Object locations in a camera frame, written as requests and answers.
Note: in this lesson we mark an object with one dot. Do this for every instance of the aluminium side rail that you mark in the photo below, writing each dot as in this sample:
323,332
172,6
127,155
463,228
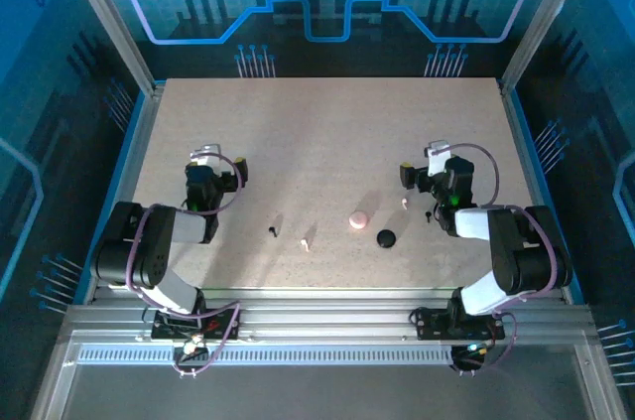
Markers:
143,142
521,142

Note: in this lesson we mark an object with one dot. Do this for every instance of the pink round charging case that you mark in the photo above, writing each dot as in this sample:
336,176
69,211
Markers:
358,221

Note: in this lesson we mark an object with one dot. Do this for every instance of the black round charging case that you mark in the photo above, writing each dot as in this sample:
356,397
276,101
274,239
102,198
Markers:
386,238

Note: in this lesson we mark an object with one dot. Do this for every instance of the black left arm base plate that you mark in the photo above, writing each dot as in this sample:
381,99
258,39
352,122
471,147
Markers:
223,328

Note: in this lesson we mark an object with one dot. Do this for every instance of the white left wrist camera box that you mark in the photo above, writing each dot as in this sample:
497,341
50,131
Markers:
208,154

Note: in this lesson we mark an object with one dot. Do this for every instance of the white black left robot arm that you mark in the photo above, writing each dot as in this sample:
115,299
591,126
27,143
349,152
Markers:
155,256

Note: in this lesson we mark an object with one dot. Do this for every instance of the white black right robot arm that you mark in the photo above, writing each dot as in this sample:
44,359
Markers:
526,256

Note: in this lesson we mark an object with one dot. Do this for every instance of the aluminium mounting rail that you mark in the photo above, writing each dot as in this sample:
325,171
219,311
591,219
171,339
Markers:
322,316

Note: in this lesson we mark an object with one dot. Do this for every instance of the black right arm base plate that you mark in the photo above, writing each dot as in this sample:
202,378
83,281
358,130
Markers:
431,325

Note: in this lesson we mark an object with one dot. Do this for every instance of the aluminium frame post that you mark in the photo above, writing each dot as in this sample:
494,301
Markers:
114,28
541,23

